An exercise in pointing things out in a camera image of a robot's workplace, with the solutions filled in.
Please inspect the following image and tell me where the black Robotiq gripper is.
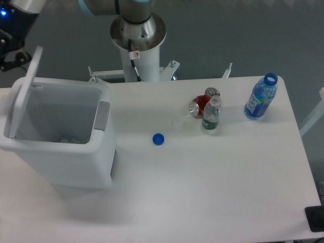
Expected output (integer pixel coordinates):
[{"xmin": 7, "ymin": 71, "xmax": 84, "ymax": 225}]
[{"xmin": 1, "ymin": 2, "xmax": 38, "ymax": 72}]

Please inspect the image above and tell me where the white trash can lid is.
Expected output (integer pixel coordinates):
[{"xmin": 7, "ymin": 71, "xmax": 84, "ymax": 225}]
[{"xmin": 9, "ymin": 46, "xmax": 43, "ymax": 138}]

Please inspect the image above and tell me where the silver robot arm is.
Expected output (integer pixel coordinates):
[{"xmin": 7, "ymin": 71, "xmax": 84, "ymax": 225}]
[{"xmin": 1, "ymin": 1, "xmax": 167, "ymax": 71}]

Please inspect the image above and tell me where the white plastic trash can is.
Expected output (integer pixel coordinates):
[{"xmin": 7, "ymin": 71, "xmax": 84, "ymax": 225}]
[{"xmin": 1, "ymin": 77, "xmax": 116, "ymax": 189}]

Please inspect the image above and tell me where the blue bottle cap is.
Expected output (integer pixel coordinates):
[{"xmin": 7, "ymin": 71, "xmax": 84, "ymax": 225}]
[{"xmin": 152, "ymin": 133, "xmax": 165, "ymax": 146}]

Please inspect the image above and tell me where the crushed red soda can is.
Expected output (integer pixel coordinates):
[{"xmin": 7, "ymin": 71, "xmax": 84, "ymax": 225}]
[{"xmin": 188, "ymin": 87, "xmax": 220, "ymax": 118}]

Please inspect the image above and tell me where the clear green-label water bottle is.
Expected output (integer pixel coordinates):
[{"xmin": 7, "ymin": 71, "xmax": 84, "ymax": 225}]
[{"xmin": 202, "ymin": 95, "xmax": 221, "ymax": 130}]

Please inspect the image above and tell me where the blue drink bottle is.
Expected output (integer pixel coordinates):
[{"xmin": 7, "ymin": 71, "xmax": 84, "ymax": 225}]
[{"xmin": 244, "ymin": 72, "xmax": 278, "ymax": 120}]

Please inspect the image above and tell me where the white furniture leg right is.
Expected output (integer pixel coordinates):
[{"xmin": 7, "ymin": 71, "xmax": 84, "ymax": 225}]
[{"xmin": 299, "ymin": 88, "xmax": 323, "ymax": 137}]

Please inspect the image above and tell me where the black device at edge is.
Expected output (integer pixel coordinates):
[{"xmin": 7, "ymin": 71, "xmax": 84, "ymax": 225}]
[{"xmin": 305, "ymin": 206, "xmax": 323, "ymax": 232}]

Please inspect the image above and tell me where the black cable on pedestal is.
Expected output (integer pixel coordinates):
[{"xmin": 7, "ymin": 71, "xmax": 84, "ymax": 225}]
[{"xmin": 127, "ymin": 38, "xmax": 143, "ymax": 83}]

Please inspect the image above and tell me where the white metal base frame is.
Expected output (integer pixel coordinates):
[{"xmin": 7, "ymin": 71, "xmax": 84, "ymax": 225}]
[{"xmin": 87, "ymin": 60, "xmax": 233, "ymax": 83}]

